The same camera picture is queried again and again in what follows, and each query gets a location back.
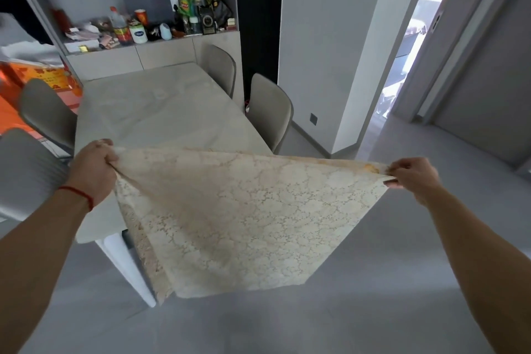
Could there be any white crumpled paper bag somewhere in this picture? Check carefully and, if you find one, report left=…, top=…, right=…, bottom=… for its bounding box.
left=0, top=40, right=65, bottom=67

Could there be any black hanging jacket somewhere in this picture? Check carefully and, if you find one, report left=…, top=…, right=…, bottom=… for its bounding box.
left=0, top=0, right=53, bottom=45

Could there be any plain grey door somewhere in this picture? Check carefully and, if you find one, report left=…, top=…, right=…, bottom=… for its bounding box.
left=431, top=0, right=531, bottom=168

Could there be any pink box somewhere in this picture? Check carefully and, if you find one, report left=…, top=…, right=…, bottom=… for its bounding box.
left=62, top=90, right=82, bottom=114

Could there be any grey door silver lock plate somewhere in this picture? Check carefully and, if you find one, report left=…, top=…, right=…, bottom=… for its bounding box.
left=392, top=0, right=511, bottom=124

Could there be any red string bracelet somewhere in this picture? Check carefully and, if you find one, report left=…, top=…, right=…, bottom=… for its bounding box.
left=58, top=186, right=95, bottom=212

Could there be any dark handbag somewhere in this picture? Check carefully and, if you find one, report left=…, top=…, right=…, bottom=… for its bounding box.
left=214, top=0, right=234, bottom=29

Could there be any red canister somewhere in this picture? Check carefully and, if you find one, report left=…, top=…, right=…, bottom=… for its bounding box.
left=53, top=8, right=72, bottom=34

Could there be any person's left forearm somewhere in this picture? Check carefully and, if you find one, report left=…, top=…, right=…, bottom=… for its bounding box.
left=0, top=190, right=94, bottom=354

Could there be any person's right forearm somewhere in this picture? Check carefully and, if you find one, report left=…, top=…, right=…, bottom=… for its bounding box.
left=421, top=185, right=531, bottom=354

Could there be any white flat box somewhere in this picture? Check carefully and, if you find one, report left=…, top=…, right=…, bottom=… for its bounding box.
left=64, top=39, right=100, bottom=54

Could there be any dark sauce bottle red label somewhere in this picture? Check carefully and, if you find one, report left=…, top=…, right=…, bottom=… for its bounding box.
left=109, top=6, right=133, bottom=46

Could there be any white jar blue label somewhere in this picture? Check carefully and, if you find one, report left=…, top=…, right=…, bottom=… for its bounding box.
left=128, top=22, right=149, bottom=45

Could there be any beige lace tablecloth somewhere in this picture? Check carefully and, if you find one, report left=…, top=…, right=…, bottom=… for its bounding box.
left=108, top=147, right=397, bottom=305

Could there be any person's right hand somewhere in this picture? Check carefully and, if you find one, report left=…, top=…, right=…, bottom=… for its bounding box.
left=383, top=157, right=443, bottom=205

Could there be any grey upholstered chair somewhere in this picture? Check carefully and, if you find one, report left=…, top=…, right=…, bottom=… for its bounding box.
left=18, top=78, right=79, bottom=155
left=245, top=72, right=294, bottom=155
left=200, top=43, right=237, bottom=98
left=0, top=128, right=71, bottom=222

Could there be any black trophy plaque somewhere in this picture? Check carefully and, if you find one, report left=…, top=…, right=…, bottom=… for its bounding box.
left=198, top=5, right=217, bottom=35

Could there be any person's left hand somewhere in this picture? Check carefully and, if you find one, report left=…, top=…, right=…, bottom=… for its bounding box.
left=66, top=138, right=121, bottom=204

